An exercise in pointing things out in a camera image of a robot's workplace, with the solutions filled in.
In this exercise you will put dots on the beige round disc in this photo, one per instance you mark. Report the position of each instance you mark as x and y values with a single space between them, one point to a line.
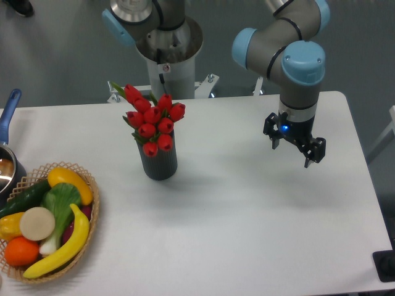
37 224

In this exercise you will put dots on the yellow banana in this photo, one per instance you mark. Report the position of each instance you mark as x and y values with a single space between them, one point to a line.
66 252

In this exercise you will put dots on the red tulip bouquet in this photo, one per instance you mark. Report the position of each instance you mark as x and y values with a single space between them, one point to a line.
152 119

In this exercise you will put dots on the woven wicker basket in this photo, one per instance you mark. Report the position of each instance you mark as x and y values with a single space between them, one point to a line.
27 181

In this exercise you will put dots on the yellow bell pepper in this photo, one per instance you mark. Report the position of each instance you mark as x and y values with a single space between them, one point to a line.
10 226

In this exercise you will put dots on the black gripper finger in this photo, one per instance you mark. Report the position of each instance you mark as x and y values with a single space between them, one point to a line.
275 135
313 149

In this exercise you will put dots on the green cucumber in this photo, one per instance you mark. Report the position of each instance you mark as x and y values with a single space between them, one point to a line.
29 198

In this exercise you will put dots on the black device at table edge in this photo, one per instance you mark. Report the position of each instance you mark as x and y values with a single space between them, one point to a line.
384 263

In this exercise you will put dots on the white metal frame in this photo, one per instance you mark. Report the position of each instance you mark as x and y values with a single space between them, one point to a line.
202 89

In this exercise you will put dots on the blue handled saucepan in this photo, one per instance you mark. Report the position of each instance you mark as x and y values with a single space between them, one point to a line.
12 170

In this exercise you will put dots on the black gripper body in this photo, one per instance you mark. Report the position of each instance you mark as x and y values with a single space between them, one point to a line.
295 125

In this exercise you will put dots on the black shoe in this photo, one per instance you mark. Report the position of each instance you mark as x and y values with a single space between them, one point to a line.
23 7

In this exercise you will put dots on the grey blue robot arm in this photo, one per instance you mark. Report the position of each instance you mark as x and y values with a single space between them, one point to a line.
283 53

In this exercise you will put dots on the purple eggplant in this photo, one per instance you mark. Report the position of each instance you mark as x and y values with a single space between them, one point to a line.
78 237

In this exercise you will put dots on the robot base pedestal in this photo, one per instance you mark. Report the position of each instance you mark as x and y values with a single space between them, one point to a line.
170 58

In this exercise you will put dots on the green bok choy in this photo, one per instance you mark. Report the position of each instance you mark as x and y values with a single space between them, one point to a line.
58 201

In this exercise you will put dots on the orange fruit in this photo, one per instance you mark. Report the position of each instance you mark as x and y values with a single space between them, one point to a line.
21 251

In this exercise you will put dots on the dark grey ribbed vase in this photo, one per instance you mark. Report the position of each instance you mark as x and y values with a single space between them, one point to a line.
163 165

